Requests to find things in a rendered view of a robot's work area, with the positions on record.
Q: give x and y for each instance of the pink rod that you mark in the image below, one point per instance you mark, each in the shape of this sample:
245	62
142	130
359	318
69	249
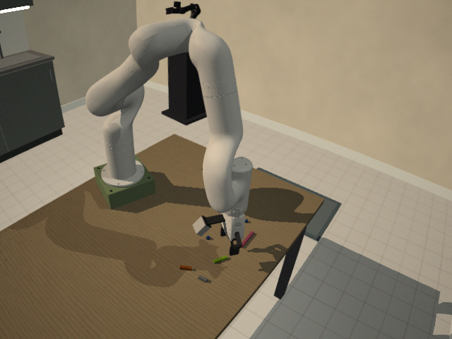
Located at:
247	238

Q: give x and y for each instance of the lime green rod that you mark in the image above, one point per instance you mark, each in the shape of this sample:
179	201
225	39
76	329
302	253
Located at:
220	259

